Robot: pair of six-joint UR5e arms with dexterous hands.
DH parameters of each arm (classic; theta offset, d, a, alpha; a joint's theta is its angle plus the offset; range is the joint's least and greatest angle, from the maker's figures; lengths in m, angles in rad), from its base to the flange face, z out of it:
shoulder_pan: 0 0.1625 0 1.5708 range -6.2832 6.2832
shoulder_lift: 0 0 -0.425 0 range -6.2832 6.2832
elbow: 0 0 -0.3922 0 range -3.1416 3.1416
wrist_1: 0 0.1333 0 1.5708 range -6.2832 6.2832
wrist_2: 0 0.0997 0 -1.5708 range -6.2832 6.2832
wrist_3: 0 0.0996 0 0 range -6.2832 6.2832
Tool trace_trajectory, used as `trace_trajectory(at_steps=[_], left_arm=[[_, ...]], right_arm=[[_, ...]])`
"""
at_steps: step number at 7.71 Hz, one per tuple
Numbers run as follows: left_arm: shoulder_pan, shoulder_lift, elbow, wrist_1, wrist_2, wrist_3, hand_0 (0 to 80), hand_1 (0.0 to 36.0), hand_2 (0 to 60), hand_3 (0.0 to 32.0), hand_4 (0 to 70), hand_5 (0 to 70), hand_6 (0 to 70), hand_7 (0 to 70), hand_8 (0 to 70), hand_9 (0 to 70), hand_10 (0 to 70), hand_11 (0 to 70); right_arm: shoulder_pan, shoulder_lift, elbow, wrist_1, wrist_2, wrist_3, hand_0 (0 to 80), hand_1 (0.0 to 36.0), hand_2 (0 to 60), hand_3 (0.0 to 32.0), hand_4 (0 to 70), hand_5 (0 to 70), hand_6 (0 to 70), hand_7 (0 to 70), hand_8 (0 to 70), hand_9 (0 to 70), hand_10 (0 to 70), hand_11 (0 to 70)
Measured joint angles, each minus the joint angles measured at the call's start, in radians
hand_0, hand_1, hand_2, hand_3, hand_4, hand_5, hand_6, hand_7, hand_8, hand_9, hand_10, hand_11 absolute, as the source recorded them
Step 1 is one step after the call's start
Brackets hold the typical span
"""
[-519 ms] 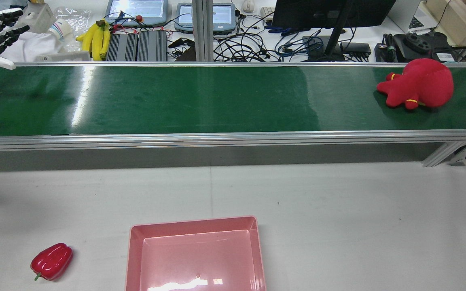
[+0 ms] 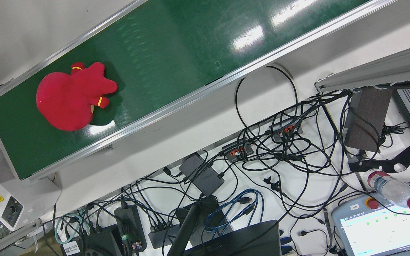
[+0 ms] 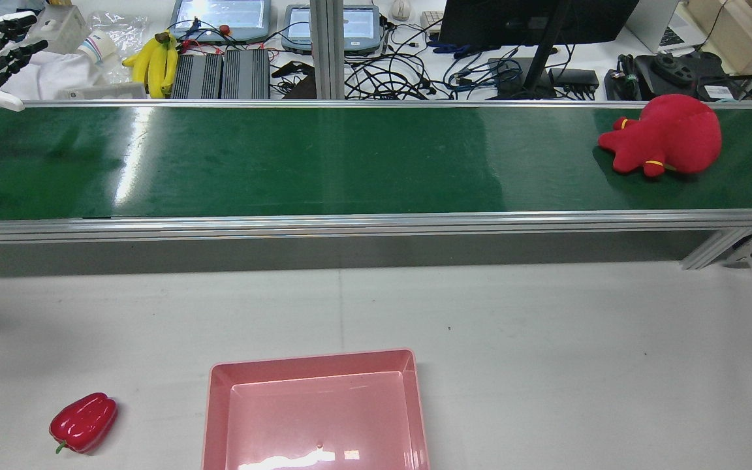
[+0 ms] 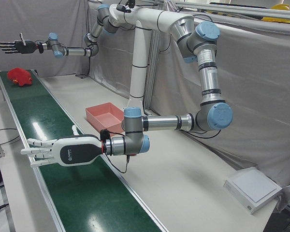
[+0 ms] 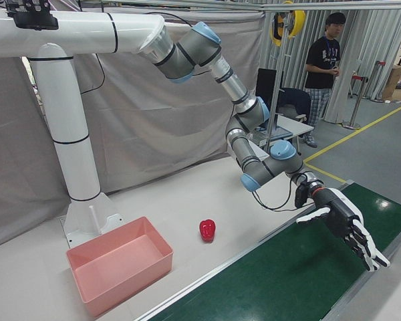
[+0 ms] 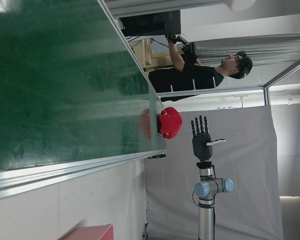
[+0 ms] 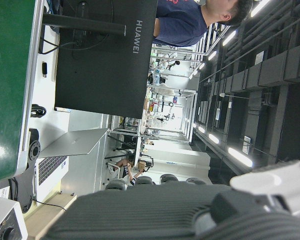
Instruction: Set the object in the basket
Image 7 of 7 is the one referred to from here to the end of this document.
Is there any white desk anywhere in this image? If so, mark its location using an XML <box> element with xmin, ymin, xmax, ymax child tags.
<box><xmin>22</xmin><ymin>23</ymin><xmax>72</xmax><ymax>176</ymax></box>

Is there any white partition panel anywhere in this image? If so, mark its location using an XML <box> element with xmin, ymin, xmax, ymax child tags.
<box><xmin>142</xmin><ymin>142</ymin><xmax>211</xmax><ymax>173</ymax></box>

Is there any thin black floor cable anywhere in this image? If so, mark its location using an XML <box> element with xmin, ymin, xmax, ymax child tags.
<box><xmin>32</xmin><ymin>197</ymin><xmax>71</xmax><ymax>210</ymax></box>

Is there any white control box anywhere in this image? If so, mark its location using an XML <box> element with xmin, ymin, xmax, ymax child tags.
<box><xmin>0</xmin><ymin>194</ymin><xmax>29</xmax><ymax>240</ymax></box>

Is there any black monitor cable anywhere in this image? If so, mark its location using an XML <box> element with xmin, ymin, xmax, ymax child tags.
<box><xmin>38</xmin><ymin>37</ymin><xmax>80</xmax><ymax>55</ymax></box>

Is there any coiled black cable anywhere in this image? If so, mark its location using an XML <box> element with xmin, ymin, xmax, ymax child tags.
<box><xmin>30</xmin><ymin>103</ymin><xmax>47</xmax><ymax>118</ymax></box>

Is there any silver laptop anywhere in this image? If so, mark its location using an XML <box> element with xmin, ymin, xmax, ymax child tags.
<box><xmin>36</xmin><ymin>127</ymin><xmax>111</xmax><ymax>187</ymax></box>

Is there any person in navy shirt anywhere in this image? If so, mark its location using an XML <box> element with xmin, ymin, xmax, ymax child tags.
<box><xmin>152</xmin><ymin>0</ymin><xmax>253</xmax><ymax>48</ymax></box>

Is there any black Huawei monitor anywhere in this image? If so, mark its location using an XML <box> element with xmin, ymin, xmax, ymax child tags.
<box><xmin>41</xmin><ymin>0</ymin><xmax>159</xmax><ymax>120</ymax></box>

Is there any green conveyor belt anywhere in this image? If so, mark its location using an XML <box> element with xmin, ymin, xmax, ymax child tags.
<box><xmin>0</xmin><ymin>0</ymin><xmax>45</xmax><ymax>187</ymax></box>

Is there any person in striped shirt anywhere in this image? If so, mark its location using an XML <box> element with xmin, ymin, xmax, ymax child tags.
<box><xmin>107</xmin><ymin>158</ymin><xmax>143</xmax><ymax>186</ymax></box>

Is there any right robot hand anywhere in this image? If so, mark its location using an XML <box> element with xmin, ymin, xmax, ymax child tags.
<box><xmin>39</xmin><ymin>157</ymin><xmax>300</xmax><ymax>240</ymax></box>

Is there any black flange bracket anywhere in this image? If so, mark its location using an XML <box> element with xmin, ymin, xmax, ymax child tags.
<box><xmin>8</xmin><ymin>128</ymin><xmax>42</xmax><ymax>214</ymax></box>

